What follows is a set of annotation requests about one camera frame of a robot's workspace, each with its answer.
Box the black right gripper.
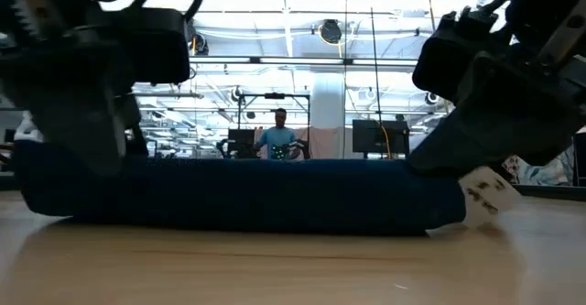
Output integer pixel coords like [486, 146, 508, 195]
[407, 0, 586, 179]

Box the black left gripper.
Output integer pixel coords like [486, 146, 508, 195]
[0, 0, 150, 179]

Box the white handwritten paper tag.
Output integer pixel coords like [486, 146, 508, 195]
[458, 166, 523, 229]

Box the navy blue towel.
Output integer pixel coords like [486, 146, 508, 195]
[13, 138, 468, 238]

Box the leaf patterned fabric panel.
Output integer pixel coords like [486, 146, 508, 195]
[502, 147, 577, 188]

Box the black upright panel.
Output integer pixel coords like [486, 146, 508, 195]
[226, 128, 256, 160]

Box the black monitor on stand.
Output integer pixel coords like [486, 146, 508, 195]
[351, 119, 412, 159]

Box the person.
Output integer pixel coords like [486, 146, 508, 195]
[253, 107, 304, 160]

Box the long ceiling light bar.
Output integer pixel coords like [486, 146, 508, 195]
[190, 55, 418, 67]

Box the black metal table frame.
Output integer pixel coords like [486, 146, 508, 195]
[0, 171, 586, 202]

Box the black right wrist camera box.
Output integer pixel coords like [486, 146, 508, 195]
[411, 5, 501, 103]

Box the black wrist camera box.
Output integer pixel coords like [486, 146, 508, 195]
[411, 5, 501, 103]
[131, 5, 191, 85]

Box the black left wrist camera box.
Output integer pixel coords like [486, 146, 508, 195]
[131, 5, 191, 85]

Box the black ceiling cable reel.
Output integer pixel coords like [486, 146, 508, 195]
[189, 20, 211, 57]
[319, 18, 343, 46]

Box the black hanging cable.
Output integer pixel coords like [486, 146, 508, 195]
[367, 0, 385, 160]

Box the yellow hanging cable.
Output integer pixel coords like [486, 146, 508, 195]
[425, 0, 437, 34]

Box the black gantry frame rig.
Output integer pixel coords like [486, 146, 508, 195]
[236, 92, 312, 160]

